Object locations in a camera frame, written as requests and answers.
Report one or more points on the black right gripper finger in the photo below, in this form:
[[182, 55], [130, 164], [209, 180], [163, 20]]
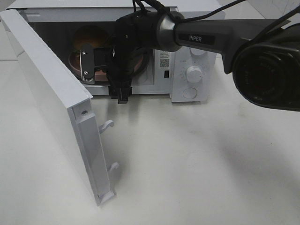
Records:
[[113, 92], [124, 91]]

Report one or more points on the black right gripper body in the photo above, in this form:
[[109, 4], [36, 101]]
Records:
[[134, 36]]

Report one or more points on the burger with lettuce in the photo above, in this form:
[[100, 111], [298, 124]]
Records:
[[92, 35]]

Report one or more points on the pink round plate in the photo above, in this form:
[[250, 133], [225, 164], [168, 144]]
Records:
[[100, 76]]

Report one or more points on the white microwave door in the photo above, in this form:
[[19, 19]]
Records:
[[64, 103]]

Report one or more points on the round white door button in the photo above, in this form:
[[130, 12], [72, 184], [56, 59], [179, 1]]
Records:
[[190, 93]]

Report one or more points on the white microwave knob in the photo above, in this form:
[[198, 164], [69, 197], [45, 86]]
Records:
[[197, 52], [194, 74]]

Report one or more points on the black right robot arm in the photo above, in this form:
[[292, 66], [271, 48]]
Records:
[[263, 55]]

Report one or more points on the glass microwave turntable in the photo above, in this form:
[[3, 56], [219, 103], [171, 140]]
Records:
[[137, 74]]

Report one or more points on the white microwave oven body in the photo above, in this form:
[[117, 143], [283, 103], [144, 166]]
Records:
[[43, 34]]

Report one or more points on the white adjacent table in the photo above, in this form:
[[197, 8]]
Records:
[[235, 34]]

